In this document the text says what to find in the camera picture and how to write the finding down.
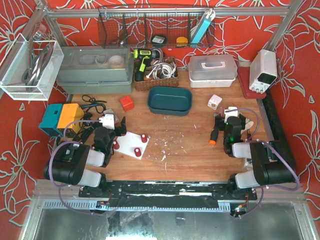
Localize red coil spring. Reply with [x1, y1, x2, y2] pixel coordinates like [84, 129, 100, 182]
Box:
[113, 140, 120, 150]
[134, 147, 142, 158]
[140, 133, 148, 143]

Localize red cube power socket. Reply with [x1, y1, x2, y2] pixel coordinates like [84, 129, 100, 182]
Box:
[119, 95, 135, 112]

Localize clear small parts box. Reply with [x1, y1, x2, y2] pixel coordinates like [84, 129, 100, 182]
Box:
[103, 108, 116, 116]

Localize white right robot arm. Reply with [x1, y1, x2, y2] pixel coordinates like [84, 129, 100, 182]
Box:
[209, 113, 297, 190]

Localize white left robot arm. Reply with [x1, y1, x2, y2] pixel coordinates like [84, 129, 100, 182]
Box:
[43, 115, 127, 188]

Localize white peg base board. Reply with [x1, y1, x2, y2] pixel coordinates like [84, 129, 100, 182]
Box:
[114, 131, 150, 160]

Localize white cube charger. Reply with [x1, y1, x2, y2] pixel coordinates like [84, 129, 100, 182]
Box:
[207, 94, 222, 110]

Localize white work glove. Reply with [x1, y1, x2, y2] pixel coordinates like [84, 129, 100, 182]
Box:
[241, 118, 254, 133]

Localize yellow device box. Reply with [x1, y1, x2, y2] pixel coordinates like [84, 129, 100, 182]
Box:
[57, 103, 85, 138]

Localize teal plastic tray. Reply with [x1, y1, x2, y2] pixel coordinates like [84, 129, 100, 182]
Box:
[147, 86, 193, 117]

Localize woven wicker basket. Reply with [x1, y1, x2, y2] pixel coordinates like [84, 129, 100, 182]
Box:
[133, 57, 179, 91]

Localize white lidded storage box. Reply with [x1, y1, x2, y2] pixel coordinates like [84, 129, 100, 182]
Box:
[188, 54, 238, 88]

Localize red mat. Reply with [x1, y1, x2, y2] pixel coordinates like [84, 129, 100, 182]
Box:
[236, 66, 267, 100]

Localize teal device box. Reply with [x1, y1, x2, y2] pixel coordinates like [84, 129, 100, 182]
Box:
[38, 103, 63, 137]

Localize white power supply unit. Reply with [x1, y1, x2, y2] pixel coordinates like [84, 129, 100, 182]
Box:
[249, 49, 277, 94]

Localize grey plastic storage box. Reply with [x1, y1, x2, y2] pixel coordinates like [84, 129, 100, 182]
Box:
[56, 46, 134, 95]

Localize yellow tape measure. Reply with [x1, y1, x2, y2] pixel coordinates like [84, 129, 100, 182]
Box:
[176, 36, 189, 48]

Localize blue white power strip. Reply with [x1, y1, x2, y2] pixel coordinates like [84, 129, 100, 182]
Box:
[190, 12, 216, 48]

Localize clear acrylic bin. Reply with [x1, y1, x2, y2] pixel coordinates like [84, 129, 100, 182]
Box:
[0, 34, 64, 101]

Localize orange handled screwdriver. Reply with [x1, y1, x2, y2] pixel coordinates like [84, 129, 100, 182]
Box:
[209, 113, 222, 146]

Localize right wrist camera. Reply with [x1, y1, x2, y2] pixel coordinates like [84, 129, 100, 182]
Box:
[224, 106, 239, 123]

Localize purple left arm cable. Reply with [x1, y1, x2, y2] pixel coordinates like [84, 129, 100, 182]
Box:
[48, 119, 103, 216]

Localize white coiled cable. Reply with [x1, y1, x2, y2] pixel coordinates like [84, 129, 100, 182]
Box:
[148, 62, 177, 79]

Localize yellow green cordless drill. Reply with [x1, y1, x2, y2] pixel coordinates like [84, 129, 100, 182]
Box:
[133, 48, 160, 82]

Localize black wire mesh shelf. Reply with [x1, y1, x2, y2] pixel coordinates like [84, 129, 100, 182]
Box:
[97, 3, 215, 48]

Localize grey cables in bin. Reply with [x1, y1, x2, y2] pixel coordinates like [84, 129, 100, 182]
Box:
[21, 44, 54, 89]

